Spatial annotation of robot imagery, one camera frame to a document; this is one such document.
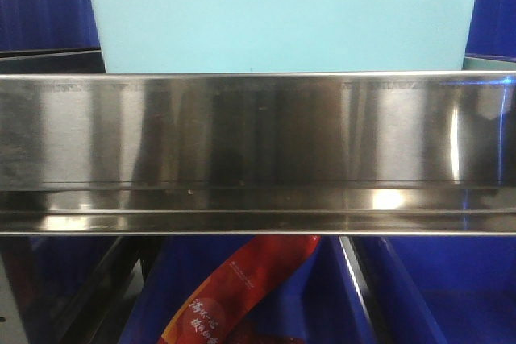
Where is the red snack bag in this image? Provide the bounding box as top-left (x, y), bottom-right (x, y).
top-left (158, 235), bottom-right (320, 343)

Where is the steel shelf divider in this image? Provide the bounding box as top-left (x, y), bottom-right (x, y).
top-left (339, 236), bottom-right (392, 343)
top-left (23, 235), bottom-right (142, 344)

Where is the stainless steel shelf rail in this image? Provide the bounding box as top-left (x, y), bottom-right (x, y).
top-left (1, 71), bottom-right (515, 235)

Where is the dark blue bin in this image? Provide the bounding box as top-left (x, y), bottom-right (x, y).
top-left (29, 236), bottom-right (115, 298)
top-left (354, 236), bottom-right (515, 343)
top-left (119, 235), bottom-right (377, 343)
top-left (466, 0), bottom-right (515, 58)
top-left (1, 0), bottom-right (99, 52)

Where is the dark blue bin upper left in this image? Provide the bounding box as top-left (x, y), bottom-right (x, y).
top-left (1, 0), bottom-right (99, 52)

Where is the light blue plastic bin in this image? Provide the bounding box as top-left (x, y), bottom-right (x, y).
top-left (91, 0), bottom-right (475, 73)

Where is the steel shelf divider lower right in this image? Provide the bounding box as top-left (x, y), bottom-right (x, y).
top-left (339, 236), bottom-right (392, 343)

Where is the dark blue bin lower centre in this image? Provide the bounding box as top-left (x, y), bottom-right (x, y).
top-left (119, 235), bottom-right (377, 343)

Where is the steel shelf divider lower left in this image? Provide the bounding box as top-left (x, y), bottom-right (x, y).
top-left (23, 235), bottom-right (142, 344)

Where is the dark blue bin lower left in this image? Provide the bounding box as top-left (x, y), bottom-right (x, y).
top-left (29, 236), bottom-right (115, 298)

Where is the dark blue bin upper right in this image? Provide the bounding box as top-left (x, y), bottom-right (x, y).
top-left (466, 0), bottom-right (515, 58)

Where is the dark blue bin lower right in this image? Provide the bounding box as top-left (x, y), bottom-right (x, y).
top-left (354, 236), bottom-right (515, 343)

